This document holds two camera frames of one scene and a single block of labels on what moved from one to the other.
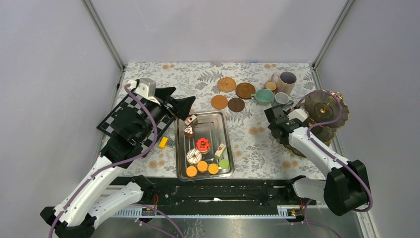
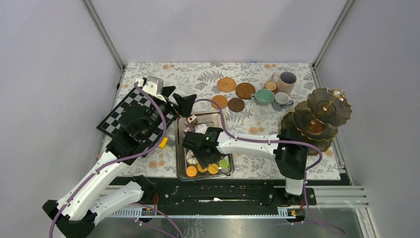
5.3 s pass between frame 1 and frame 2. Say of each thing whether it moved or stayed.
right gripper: moved
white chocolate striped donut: stayed
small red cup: stayed
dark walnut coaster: stayed
